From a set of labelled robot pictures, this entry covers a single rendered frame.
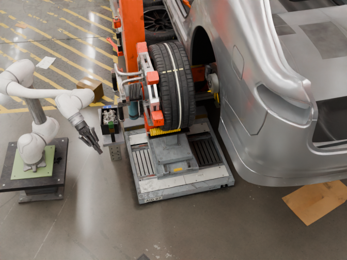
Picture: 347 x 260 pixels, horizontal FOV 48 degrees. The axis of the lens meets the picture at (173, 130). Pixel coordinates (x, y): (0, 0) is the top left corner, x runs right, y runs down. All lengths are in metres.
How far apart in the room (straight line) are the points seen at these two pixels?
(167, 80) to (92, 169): 1.29
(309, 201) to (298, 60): 1.19
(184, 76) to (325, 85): 1.06
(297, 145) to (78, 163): 2.16
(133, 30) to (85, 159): 1.29
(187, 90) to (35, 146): 1.26
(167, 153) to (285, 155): 1.40
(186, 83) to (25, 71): 1.11
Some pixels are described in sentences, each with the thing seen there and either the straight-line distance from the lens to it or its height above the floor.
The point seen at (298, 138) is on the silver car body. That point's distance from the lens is 2.13.
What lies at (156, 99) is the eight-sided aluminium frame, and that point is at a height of 0.97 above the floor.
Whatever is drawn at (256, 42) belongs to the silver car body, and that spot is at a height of 1.66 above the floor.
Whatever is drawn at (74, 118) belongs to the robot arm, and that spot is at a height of 1.10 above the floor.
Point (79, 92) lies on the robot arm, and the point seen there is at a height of 1.14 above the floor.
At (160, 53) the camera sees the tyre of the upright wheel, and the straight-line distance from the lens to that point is 2.82.
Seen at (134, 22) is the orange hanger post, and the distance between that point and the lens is 3.12.
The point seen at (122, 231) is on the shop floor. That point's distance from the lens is 3.24.
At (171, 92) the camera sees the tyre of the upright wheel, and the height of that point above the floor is 1.04.
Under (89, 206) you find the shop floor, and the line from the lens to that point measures 3.41.
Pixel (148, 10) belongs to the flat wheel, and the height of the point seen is 0.50.
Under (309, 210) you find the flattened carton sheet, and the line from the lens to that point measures 3.49.
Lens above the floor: 2.80
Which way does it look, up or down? 46 degrees down
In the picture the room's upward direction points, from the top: straight up
